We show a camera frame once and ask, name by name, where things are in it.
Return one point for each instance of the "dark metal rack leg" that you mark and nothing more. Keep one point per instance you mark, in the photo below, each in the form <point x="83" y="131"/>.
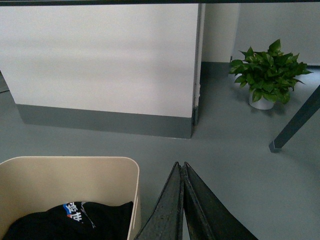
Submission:
<point x="307" y="110"/>

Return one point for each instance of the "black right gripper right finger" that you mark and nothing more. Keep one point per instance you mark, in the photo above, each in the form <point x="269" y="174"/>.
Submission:
<point x="206" y="216"/>

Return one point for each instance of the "white plant pot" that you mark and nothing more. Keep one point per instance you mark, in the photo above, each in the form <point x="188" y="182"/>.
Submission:
<point x="261" y="104"/>

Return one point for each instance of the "beige plastic laundry hamper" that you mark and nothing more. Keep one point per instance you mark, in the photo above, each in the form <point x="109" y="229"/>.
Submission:
<point x="30" y="184"/>

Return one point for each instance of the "green potted plant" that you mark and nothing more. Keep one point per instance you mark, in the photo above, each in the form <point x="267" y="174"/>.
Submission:
<point x="270" y="74"/>

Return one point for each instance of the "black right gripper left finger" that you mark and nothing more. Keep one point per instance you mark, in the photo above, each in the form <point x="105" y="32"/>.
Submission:
<point x="166" y="220"/>

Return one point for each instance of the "black printed t-shirt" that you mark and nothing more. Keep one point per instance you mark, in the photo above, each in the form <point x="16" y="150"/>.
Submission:
<point x="78" y="220"/>

